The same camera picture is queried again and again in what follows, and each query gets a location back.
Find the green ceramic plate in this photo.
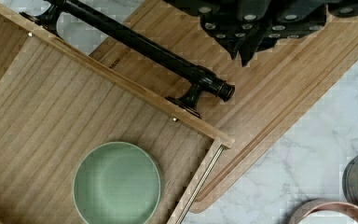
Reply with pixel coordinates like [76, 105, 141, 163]
[73, 142, 164, 224]

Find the wooden drawer with black handle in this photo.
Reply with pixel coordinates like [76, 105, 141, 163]
[0, 4, 233, 224]

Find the bamboo cutting board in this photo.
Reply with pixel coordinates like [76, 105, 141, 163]
[90, 0, 358, 216]

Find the pink rimmed bowl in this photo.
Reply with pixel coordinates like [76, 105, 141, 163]
[288, 200, 358, 224]

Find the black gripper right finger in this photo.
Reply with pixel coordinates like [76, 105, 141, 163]
[238, 0, 358, 66]

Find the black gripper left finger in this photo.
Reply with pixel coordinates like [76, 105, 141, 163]
[165, 0, 263, 60]

